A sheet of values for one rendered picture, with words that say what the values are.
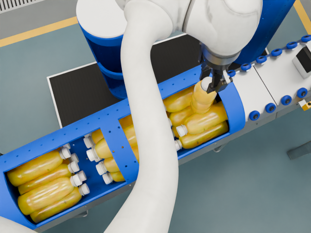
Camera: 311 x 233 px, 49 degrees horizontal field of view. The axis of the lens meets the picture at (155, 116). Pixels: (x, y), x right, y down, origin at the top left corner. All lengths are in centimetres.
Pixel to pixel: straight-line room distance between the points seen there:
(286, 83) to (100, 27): 83
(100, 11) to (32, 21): 139
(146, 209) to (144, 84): 21
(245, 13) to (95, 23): 98
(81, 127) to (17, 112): 148
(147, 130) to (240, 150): 189
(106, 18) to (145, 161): 106
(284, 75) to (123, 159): 82
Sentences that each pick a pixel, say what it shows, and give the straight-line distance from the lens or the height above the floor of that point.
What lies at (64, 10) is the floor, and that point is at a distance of 285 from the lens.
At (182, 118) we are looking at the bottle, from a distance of 126.
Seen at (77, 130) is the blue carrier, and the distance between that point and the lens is 118.
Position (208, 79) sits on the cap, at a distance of 102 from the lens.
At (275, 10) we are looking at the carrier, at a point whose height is 81.
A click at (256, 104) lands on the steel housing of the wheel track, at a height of 93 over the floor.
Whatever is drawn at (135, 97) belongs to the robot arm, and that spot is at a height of 178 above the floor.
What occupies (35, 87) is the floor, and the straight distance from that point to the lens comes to 264.
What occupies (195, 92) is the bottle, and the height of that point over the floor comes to 132.
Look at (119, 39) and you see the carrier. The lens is 150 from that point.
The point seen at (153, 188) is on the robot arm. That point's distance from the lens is 51.
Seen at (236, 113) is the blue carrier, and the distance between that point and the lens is 119.
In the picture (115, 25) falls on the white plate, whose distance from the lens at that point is 150.
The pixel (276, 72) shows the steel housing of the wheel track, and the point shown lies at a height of 93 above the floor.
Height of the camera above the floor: 232
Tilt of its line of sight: 75 degrees down
